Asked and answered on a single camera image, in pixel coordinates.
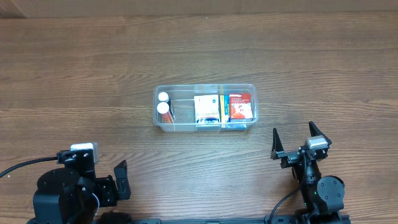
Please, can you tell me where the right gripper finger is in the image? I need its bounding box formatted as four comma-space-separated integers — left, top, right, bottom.
271, 128, 284, 159
308, 121, 332, 146

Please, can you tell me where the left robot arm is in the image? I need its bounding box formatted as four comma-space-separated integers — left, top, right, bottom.
28, 160, 131, 224

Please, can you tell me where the dark bottle white cap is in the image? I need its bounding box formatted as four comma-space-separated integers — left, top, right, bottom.
158, 91, 174, 117

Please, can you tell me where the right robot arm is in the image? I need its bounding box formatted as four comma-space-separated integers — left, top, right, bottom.
264, 121, 351, 223

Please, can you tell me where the blue yellow VapoDrops box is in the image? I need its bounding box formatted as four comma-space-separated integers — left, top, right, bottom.
220, 95, 230, 123

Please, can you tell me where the clear plastic container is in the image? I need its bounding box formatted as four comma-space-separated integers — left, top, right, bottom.
153, 83, 259, 132

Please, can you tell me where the white blue Hansaplast box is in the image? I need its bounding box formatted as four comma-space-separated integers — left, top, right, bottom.
194, 95, 220, 124

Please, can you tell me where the red white small box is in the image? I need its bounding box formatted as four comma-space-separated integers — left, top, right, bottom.
229, 93, 253, 122

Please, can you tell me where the orange tube white cap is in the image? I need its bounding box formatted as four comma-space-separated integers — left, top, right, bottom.
156, 102, 174, 123

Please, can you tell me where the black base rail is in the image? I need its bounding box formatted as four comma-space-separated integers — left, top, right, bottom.
91, 212, 351, 224

